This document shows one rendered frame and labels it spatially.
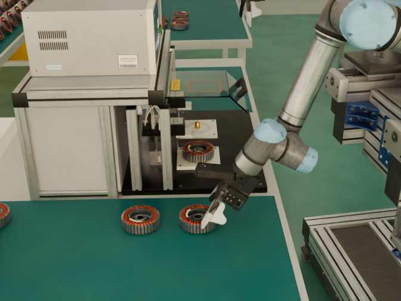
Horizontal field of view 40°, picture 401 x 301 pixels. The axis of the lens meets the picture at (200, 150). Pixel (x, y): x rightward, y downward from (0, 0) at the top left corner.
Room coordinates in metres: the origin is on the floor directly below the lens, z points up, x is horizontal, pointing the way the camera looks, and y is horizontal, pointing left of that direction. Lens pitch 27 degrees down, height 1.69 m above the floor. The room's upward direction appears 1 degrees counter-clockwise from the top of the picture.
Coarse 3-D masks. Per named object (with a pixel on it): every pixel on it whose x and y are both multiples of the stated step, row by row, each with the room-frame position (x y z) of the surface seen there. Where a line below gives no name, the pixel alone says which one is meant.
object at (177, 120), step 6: (174, 120) 1.73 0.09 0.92; (180, 120) 1.73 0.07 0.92; (150, 126) 1.73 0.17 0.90; (156, 126) 1.73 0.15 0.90; (174, 126) 1.69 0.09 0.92; (180, 126) 1.69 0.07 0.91; (144, 132) 1.69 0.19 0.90; (150, 132) 1.69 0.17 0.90; (156, 132) 1.69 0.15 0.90; (174, 132) 1.69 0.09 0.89; (180, 132) 1.69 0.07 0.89; (186, 132) 1.72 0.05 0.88; (156, 138) 1.70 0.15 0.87; (156, 144) 1.70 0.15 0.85
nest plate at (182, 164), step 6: (180, 150) 1.77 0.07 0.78; (216, 150) 1.77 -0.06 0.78; (180, 156) 1.72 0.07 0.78; (216, 156) 1.72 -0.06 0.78; (180, 162) 1.68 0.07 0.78; (186, 162) 1.68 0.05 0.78; (192, 162) 1.68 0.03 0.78; (210, 162) 1.68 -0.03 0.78; (216, 162) 1.68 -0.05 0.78; (180, 168) 1.65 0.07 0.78; (186, 168) 1.65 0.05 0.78; (192, 168) 1.65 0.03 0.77
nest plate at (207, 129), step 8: (192, 120) 2.04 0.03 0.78; (200, 120) 2.04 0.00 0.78; (208, 120) 2.04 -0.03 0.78; (192, 128) 1.96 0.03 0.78; (200, 128) 1.96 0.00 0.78; (208, 128) 1.96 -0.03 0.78; (216, 128) 1.95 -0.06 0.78; (192, 136) 1.89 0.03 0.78; (200, 136) 1.89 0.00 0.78; (208, 136) 1.89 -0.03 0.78; (216, 136) 1.89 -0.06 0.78
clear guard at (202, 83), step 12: (168, 72) 1.81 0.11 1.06; (180, 72) 1.80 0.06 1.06; (192, 72) 1.80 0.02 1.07; (204, 72) 1.80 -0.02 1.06; (216, 72) 1.80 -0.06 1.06; (168, 84) 1.69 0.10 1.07; (180, 84) 1.69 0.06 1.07; (192, 84) 1.69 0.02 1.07; (204, 84) 1.68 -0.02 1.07; (216, 84) 1.68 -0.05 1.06; (228, 84) 1.68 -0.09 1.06; (168, 96) 1.58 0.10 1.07; (180, 96) 1.58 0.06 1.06; (192, 96) 1.58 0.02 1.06; (204, 96) 1.58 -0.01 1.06; (216, 96) 1.58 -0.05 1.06; (228, 96) 1.58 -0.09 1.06
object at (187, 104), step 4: (172, 100) 1.93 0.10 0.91; (176, 100) 1.93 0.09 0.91; (180, 100) 1.93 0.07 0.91; (184, 100) 1.93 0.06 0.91; (168, 104) 1.93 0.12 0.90; (172, 104) 1.93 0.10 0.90; (176, 104) 1.93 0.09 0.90; (180, 104) 1.93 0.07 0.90; (184, 104) 1.93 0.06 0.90; (188, 104) 1.97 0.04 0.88; (180, 108) 1.94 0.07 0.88; (184, 108) 1.94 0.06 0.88; (188, 108) 1.94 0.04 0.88
